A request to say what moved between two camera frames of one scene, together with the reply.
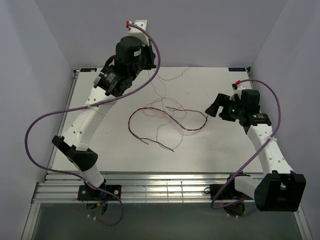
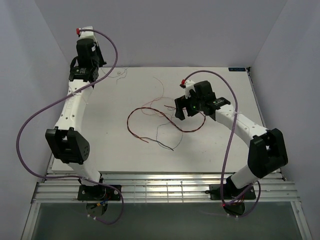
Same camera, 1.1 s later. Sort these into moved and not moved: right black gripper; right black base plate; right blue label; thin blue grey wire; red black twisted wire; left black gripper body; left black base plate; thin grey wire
Moved: right black gripper; thin grey wire; red black twisted wire; left black gripper body
Not moved: right black base plate; thin blue grey wire; left black base plate; right blue label
